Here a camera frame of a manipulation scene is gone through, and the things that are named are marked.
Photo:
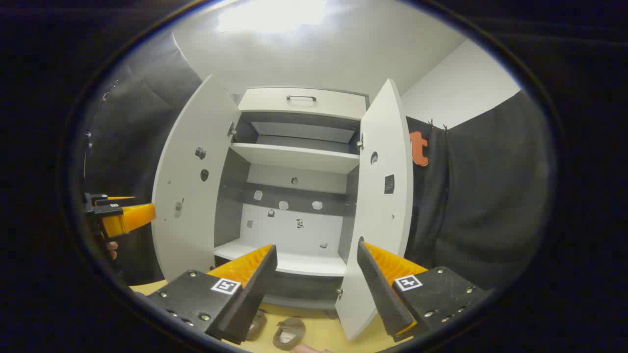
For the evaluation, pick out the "black backdrop cloth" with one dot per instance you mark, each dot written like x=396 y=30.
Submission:
x=490 y=196
x=132 y=122

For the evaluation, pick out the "white cabinet shelf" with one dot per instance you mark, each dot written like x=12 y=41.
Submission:
x=299 y=158
x=309 y=264

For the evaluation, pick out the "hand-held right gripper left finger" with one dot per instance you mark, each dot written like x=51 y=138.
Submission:
x=255 y=287

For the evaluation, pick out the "white cabinet door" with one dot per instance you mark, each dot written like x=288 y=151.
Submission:
x=189 y=230
x=378 y=220

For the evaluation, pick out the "brown shoe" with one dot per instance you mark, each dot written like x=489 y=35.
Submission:
x=257 y=326
x=288 y=336

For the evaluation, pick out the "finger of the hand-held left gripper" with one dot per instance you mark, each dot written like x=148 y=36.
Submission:
x=130 y=218
x=100 y=197

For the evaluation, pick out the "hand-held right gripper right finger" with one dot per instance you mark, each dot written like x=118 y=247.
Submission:
x=378 y=289

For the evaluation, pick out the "white shoe cabinet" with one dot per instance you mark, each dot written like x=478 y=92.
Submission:
x=294 y=157

